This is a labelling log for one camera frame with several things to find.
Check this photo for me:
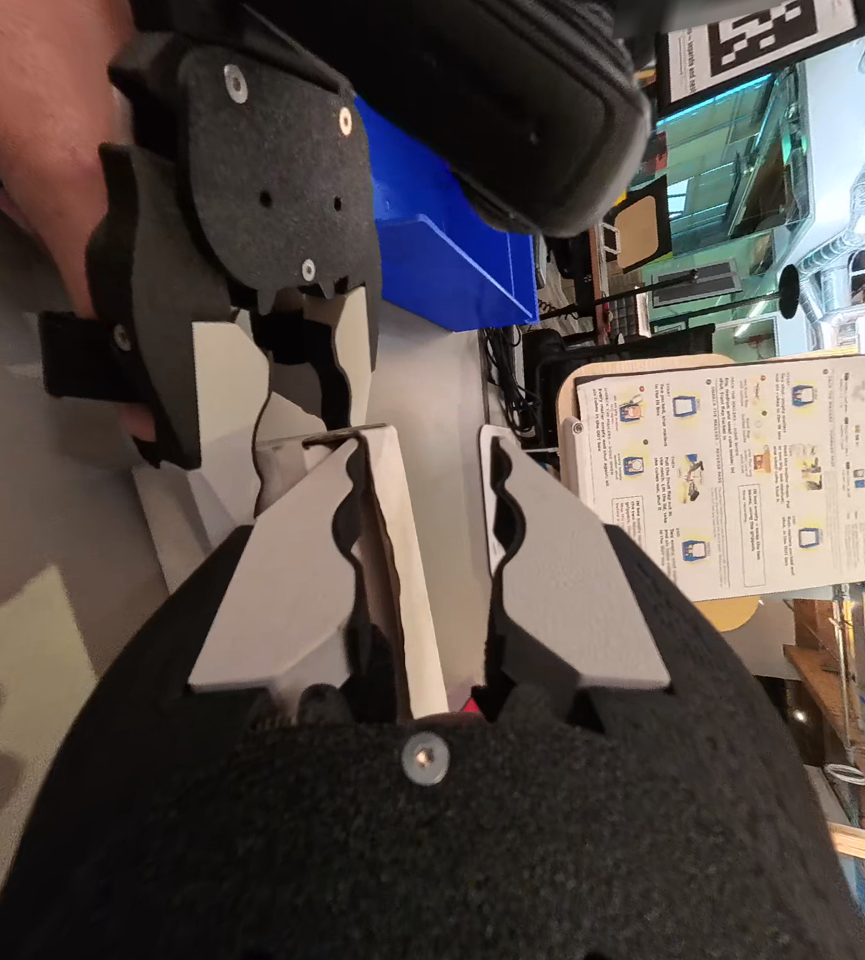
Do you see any blue plastic bin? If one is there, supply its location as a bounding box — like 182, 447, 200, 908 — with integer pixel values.
353, 97, 540, 333

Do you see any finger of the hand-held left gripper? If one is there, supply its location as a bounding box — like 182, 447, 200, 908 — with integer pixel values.
191, 321, 275, 520
251, 287, 383, 436

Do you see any tan panel in black frame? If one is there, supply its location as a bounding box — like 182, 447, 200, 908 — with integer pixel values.
603, 176, 674, 275

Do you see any silver flexible duct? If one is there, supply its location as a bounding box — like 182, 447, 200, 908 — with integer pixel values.
796, 217, 865, 331

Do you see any person's left hand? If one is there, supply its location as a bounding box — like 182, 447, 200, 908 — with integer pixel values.
0, 0, 141, 316

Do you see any printed instruction sheet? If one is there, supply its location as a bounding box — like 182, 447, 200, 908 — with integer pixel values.
575, 352, 865, 603

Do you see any black cable bundle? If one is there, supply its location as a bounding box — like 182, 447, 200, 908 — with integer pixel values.
481, 326, 561, 436

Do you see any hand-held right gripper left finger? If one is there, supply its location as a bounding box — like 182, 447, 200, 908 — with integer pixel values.
186, 433, 377, 702

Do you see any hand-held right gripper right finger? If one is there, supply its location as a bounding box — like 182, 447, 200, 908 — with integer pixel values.
486, 437, 674, 693

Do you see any white cardboard box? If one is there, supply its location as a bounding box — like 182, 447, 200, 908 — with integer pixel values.
132, 390, 450, 721

